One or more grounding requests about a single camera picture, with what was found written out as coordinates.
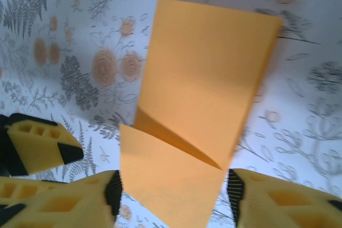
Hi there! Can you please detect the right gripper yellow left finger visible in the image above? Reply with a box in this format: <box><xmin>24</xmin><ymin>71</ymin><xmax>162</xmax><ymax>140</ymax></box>
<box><xmin>0</xmin><ymin>170</ymin><xmax>124</xmax><ymax>228</ymax></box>

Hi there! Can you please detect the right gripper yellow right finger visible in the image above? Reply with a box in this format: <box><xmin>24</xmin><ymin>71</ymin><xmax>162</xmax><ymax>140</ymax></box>
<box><xmin>226</xmin><ymin>168</ymin><xmax>342</xmax><ymax>228</ymax></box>

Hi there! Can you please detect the orange square paper sheet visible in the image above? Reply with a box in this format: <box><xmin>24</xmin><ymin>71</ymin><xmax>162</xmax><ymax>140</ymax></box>
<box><xmin>119</xmin><ymin>0</ymin><xmax>284</xmax><ymax>228</ymax></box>

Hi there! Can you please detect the floral table cover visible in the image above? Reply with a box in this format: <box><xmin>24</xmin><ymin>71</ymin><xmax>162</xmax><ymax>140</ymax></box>
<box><xmin>0</xmin><ymin>0</ymin><xmax>342</xmax><ymax>228</ymax></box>

